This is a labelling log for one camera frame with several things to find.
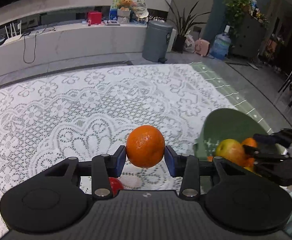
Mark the orange fruit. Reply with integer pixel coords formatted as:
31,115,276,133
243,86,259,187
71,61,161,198
241,138,258,168
126,125,166,168

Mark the red tomato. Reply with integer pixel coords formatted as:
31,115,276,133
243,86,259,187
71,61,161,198
109,177,124,197

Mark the yellow red apple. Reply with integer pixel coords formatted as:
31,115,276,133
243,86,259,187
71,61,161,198
215,139,247,167

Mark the green plastic bowl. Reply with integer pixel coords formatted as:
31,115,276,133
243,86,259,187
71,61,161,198
193,108,282,161

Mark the white lace tablecloth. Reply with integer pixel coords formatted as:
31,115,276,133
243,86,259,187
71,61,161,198
0,64,233,237

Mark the blue water jug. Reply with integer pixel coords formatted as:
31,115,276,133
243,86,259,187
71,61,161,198
210,25,232,60

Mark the dark drawer cabinet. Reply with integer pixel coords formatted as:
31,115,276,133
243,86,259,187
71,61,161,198
231,15,266,60

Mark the grey pedal trash bin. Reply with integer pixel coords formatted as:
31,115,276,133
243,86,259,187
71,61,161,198
142,20,173,63

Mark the grey marble TV cabinet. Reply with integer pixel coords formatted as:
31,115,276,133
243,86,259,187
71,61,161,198
0,21,149,83

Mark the leafy green pothos plant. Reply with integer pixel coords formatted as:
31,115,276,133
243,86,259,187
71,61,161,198
224,0,251,42

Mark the potted long-leaf plant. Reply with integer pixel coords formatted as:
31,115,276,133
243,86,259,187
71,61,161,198
165,0,211,53

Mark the red box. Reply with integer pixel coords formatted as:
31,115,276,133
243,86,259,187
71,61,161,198
87,11,102,26

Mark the white wifi router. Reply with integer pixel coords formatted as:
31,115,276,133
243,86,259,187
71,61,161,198
4,21,22,44

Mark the teddy bear plush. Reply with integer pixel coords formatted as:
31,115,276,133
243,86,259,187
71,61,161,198
117,0,133,24

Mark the black hanging cable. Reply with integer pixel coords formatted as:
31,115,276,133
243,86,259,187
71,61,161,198
22,26,55,65

